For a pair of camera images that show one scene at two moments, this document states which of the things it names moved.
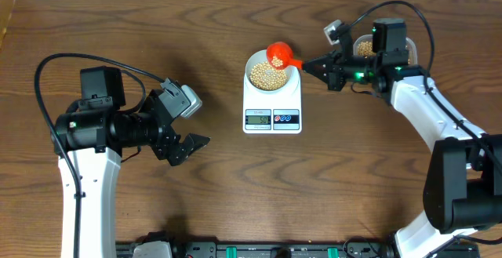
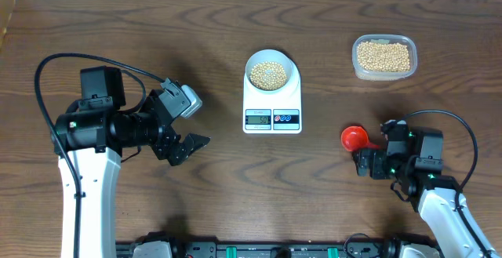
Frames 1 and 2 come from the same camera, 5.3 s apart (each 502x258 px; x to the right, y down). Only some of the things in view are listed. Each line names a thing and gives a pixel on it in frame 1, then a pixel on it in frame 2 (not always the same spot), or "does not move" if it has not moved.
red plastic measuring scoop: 280,56 → 355,138
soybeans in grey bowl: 263,76 does not move
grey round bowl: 263,78 does not move
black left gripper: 185,145 does not move
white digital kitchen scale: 278,113 does not move
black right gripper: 332,74 → 379,157
